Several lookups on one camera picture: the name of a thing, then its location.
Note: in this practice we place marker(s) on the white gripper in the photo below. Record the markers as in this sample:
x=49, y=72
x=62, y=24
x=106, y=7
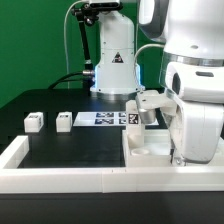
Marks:
x=196, y=125

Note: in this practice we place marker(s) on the white square tabletop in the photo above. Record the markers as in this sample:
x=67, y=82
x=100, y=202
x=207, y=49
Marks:
x=153, y=151

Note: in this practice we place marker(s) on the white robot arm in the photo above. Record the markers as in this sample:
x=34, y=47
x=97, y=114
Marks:
x=191, y=34

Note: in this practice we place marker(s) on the white marker sheet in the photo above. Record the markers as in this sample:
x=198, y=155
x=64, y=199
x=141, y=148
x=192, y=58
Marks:
x=116, y=118

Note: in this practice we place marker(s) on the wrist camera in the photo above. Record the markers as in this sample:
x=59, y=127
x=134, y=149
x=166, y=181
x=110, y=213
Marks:
x=149, y=101

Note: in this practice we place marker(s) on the white U-shaped fence wall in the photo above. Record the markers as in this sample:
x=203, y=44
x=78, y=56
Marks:
x=14, y=180

